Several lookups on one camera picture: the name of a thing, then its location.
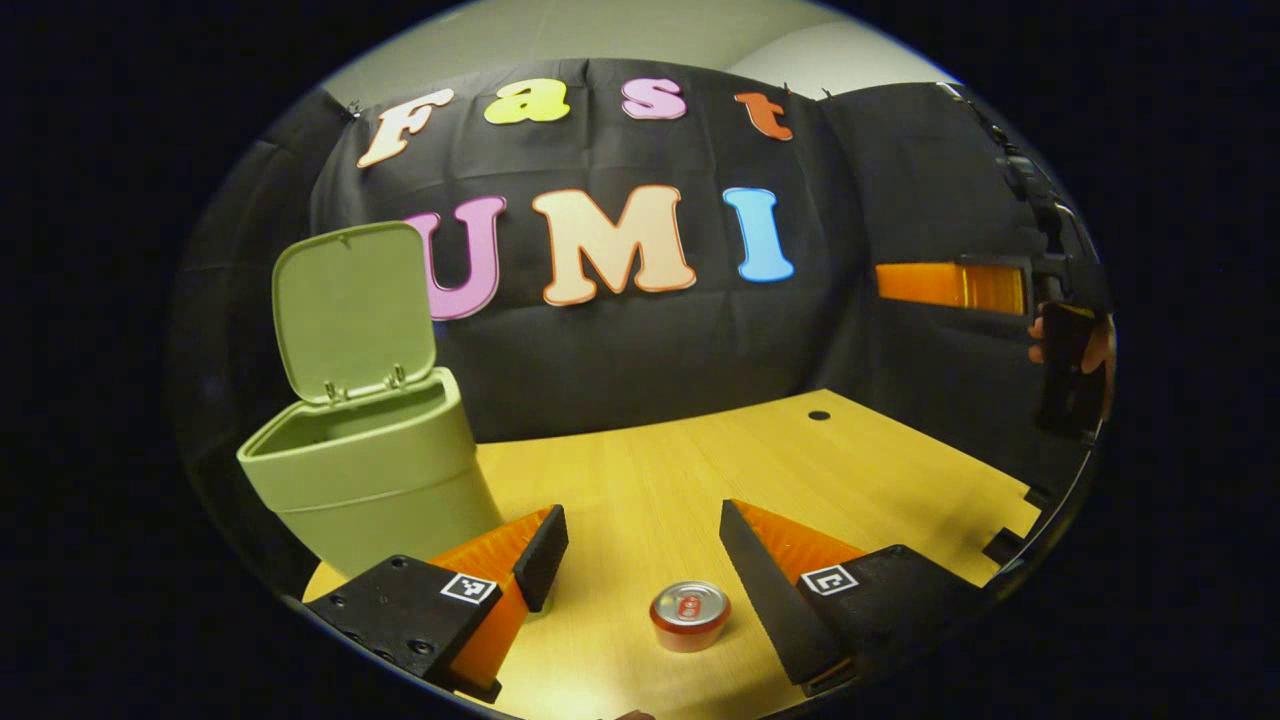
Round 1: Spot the wooden desktop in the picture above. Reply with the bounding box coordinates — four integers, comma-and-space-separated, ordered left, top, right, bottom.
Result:
300, 390, 1043, 720

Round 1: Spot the green desktop garbage bin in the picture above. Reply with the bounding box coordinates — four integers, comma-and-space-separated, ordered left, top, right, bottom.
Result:
237, 222, 503, 581

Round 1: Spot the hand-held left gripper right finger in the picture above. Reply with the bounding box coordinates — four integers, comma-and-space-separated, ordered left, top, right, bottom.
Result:
718, 498, 989, 699

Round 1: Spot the red pop can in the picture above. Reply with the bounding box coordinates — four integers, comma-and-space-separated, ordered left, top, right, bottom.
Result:
650, 580, 732, 654

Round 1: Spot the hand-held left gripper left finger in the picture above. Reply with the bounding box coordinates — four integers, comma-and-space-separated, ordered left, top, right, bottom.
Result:
303, 503, 571, 704

